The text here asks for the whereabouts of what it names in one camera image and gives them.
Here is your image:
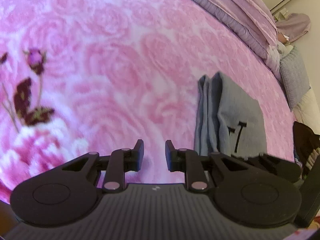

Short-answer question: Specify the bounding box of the grey garment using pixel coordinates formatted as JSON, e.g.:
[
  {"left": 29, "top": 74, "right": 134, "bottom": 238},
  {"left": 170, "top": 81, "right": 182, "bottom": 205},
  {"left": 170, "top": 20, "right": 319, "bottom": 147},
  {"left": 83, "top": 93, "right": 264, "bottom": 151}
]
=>
[{"left": 194, "top": 72, "right": 267, "bottom": 158}]

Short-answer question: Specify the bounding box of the beige garment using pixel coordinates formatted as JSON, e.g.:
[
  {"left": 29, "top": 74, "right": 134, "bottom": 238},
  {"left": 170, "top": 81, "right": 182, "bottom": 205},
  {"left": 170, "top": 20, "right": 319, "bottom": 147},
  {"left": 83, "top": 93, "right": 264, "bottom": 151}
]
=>
[{"left": 306, "top": 148, "right": 320, "bottom": 170}]

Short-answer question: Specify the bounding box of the dark brown garment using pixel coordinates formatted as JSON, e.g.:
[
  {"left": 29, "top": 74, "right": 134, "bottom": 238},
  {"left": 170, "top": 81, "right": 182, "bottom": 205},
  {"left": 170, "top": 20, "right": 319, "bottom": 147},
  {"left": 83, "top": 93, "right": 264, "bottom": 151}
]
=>
[{"left": 293, "top": 121, "right": 319, "bottom": 165}]

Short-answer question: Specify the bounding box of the long white pillow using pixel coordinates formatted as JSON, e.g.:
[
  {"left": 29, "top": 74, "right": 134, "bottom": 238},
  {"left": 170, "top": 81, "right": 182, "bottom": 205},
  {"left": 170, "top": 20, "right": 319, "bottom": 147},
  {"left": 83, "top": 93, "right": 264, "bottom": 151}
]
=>
[{"left": 293, "top": 88, "right": 320, "bottom": 134}]

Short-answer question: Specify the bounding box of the grey checked pillow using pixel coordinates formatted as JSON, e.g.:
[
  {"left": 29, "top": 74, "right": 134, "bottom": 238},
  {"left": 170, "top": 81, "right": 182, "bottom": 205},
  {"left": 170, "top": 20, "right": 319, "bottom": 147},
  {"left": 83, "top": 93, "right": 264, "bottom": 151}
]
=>
[{"left": 280, "top": 46, "right": 310, "bottom": 111}]

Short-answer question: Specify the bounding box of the pink rose bed blanket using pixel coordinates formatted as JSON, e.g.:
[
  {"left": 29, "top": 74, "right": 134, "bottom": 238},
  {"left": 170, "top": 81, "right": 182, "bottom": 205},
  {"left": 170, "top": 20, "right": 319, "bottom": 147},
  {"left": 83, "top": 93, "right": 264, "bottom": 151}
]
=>
[{"left": 1, "top": 0, "right": 294, "bottom": 202}]

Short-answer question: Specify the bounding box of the lilac hanging towel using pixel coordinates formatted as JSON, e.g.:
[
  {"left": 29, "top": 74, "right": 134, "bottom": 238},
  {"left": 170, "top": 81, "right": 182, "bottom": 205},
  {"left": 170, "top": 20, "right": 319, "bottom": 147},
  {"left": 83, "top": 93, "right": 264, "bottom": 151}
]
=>
[{"left": 276, "top": 13, "right": 311, "bottom": 42}]

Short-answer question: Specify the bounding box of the lilac striped duvet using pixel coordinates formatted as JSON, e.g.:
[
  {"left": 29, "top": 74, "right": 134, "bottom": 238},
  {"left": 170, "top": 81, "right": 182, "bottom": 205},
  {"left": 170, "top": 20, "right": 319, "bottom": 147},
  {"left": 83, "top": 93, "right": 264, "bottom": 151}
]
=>
[{"left": 191, "top": 0, "right": 281, "bottom": 80}]

